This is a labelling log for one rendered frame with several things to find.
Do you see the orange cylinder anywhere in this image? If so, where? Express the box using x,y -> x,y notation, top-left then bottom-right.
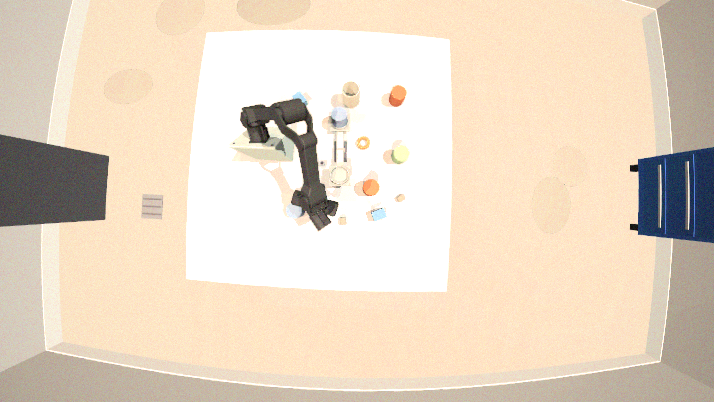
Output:
389,85 -> 407,107
363,179 -> 379,196

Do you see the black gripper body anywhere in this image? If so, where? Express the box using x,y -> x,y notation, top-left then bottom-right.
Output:
291,190 -> 339,217

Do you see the orange ring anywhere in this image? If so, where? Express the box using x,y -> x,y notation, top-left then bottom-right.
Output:
357,137 -> 370,149

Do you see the tan cup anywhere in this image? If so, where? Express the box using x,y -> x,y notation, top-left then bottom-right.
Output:
342,80 -> 360,108

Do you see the small blue block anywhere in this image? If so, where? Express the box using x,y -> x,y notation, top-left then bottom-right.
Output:
292,91 -> 309,106
371,208 -> 387,222

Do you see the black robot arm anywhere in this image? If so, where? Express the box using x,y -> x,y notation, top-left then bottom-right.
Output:
240,98 -> 332,232

